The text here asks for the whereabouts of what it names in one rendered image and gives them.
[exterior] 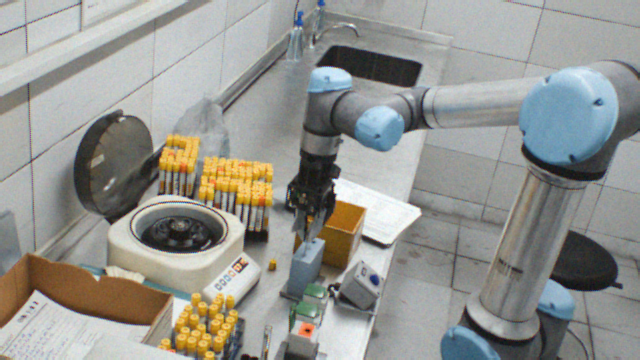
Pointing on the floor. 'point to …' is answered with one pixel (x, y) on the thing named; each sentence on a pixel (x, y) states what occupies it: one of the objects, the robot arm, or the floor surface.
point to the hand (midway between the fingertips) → (307, 234)
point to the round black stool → (584, 270)
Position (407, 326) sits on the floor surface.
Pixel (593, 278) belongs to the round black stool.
